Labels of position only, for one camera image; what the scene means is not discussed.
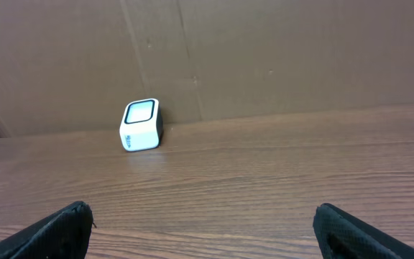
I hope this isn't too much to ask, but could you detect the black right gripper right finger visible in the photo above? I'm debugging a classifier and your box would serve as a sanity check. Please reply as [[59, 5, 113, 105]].
[[313, 203, 414, 259]]

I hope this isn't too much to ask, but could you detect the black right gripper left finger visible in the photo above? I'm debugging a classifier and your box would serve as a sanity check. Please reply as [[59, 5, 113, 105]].
[[0, 201, 93, 259]]

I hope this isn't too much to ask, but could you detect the white barcode scanner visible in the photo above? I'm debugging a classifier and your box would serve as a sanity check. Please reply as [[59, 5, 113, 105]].
[[119, 99, 164, 152]]

